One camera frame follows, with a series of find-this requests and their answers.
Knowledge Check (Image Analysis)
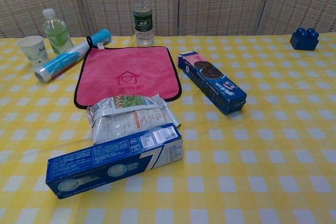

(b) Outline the white paper cup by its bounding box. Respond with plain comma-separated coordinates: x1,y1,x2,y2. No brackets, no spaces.
16,35,49,68

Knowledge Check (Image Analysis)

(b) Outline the small bottle with pale-green label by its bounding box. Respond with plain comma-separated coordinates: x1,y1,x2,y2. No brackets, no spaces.
41,8,74,55

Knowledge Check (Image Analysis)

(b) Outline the pink towel with black trim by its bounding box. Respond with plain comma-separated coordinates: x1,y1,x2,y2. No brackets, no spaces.
73,36,182,110

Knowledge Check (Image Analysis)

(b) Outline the tall clear dark-label water bottle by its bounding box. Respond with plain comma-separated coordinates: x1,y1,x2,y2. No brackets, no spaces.
132,0,155,46

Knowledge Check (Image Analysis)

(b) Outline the blue toothpaste box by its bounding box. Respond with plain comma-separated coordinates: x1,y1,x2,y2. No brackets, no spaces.
46,123,184,200

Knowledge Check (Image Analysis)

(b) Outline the yellow checkered tablecloth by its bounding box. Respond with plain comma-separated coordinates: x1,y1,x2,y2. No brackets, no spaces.
0,34,336,224

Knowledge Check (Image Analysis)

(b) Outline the blue toy building block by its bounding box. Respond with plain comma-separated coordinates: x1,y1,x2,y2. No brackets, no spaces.
289,27,320,51

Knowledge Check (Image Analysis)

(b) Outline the Oreo cookie box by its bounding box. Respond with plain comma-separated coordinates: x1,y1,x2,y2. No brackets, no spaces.
177,50,248,115

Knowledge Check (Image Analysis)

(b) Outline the blue and white plastic tube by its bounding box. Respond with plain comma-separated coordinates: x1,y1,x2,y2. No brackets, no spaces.
33,28,112,82

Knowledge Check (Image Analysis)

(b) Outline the white green snack packet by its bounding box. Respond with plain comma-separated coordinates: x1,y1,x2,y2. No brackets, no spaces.
86,94,182,145

